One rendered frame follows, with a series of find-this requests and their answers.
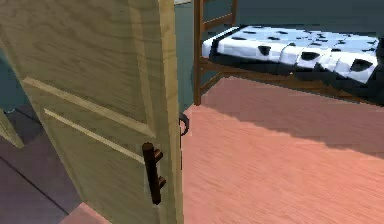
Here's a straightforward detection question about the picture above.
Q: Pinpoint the light wooden room door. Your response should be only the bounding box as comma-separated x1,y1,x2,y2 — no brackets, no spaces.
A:
0,0,185,224

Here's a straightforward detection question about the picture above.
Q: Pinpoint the dark brown door handle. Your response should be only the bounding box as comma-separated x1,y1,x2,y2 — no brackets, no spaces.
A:
142,142,167,206

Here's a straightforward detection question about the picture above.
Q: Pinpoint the wooden bed with spotted cover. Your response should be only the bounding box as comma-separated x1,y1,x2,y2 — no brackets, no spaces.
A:
193,0,384,107

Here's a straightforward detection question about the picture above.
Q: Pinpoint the black hook door handle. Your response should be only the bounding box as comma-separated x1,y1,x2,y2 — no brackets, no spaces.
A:
179,112,190,137

